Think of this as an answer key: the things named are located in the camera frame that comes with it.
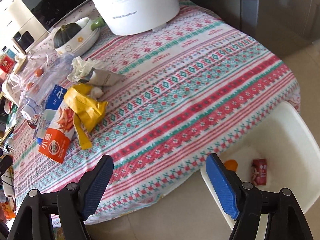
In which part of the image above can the patterned red green tablecloth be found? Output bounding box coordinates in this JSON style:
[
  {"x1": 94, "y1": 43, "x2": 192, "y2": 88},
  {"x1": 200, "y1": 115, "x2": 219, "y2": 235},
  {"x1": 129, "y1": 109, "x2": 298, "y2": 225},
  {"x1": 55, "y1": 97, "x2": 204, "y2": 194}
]
[{"x1": 13, "y1": 0, "x2": 300, "y2": 224}]

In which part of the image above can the dark green pumpkin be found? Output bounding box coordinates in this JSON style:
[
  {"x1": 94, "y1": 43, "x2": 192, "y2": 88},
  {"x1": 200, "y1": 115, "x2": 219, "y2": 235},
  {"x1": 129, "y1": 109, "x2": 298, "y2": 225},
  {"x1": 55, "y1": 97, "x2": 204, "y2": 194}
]
[{"x1": 53, "y1": 23, "x2": 82, "y2": 48}]

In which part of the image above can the white flower-print bowl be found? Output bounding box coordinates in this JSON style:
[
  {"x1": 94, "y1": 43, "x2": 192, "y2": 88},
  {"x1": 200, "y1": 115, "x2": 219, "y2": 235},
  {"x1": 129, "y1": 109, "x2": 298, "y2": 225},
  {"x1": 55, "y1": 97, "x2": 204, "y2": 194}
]
[{"x1": 54, "y1": 17, "x2": 101, "y2": 57}]

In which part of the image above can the red milk drink can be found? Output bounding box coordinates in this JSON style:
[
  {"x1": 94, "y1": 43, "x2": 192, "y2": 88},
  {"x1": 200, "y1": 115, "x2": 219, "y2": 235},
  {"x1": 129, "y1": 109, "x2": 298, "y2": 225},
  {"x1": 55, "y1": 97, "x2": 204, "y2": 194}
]
[{"x1": 251, "y1": 159, "x2": 267, "y2": 186}]

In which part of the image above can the orange fish snack bag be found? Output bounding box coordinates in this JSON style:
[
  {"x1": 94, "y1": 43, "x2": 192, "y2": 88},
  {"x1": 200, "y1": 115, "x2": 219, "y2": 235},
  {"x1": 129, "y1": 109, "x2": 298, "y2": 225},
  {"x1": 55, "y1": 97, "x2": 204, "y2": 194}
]
[{"x1": 39, "y1": 101, "x2": 75, "y2": 164}]

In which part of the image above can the orange peel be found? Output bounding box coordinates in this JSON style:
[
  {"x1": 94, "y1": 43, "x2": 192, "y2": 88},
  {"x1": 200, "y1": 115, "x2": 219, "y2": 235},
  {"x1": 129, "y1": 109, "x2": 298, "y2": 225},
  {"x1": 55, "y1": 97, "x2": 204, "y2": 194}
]
[{"x1": 223, "y1": 159, "x2": 239, "y2": 172}]

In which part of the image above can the silver sausage snack wrapper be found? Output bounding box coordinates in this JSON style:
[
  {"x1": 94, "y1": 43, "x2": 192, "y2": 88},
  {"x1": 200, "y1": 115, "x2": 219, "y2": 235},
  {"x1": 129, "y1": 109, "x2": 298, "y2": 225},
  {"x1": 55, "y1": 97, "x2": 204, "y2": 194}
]
[{"x1": 78, "y1": 68, "x2": 125, "y2": 87}]

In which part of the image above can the grey refrigerator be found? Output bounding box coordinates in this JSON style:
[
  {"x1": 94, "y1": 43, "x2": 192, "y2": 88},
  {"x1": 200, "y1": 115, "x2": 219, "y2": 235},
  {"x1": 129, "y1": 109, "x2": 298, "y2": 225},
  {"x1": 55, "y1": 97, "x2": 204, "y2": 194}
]
[{"x1": 191, "y1": 0, "x2": 319, "y2": 57}]

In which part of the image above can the clear plastic water bottle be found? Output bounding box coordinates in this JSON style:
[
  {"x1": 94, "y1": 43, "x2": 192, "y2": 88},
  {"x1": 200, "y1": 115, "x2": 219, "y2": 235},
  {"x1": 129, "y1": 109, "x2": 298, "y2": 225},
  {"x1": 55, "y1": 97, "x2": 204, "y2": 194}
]
[{"x1": 21, "y1": 53, "x2": 74, "y2": 121}]

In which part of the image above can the blue white carton box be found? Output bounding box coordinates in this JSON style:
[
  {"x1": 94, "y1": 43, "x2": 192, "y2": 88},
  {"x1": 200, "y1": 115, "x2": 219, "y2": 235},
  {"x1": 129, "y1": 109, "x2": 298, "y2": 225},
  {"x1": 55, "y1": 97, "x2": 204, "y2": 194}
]
[{"x1": 35, "y1": 85, "x2": 67, "y2": 145}]

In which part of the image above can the cream white kitchen appliance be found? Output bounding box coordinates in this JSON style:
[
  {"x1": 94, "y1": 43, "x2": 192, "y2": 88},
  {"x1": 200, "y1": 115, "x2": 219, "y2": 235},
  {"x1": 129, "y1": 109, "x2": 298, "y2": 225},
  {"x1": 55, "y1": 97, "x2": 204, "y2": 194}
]
[{"x1": 1, "y1": 0, "x2": 48, "y2": 55}]

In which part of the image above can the clear bag with tomatoes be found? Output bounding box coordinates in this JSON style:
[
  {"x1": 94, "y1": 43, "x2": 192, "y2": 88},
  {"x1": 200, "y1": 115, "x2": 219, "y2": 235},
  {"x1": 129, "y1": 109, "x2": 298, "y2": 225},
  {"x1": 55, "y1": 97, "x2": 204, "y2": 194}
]
[{"x1": 8, "y1": 51, "x2": 50, "y2": 97}]

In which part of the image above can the red label jar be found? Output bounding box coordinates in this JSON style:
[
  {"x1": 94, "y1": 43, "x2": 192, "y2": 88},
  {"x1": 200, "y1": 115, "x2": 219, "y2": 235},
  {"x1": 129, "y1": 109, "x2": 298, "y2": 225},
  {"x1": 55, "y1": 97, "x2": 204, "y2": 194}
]
[{"x1": 0, "y1": 54, "x2": 15, "y2": 74}]

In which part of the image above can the small crumpled white tissue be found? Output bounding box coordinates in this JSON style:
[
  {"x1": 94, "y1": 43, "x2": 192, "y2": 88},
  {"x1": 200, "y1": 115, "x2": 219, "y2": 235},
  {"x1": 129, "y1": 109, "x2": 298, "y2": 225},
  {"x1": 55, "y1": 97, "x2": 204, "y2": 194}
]
[{"x1": 89, "y1": 86, "x2": 104, "y2": 100}]

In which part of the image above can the yellow snack wrapper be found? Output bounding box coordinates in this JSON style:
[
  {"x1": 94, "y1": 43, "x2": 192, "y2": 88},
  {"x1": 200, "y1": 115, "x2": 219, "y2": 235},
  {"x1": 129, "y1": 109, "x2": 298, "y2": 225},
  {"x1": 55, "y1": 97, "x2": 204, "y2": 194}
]
[{"x1": 64, "y1": 83, "x2": 108, "y2": 150}]

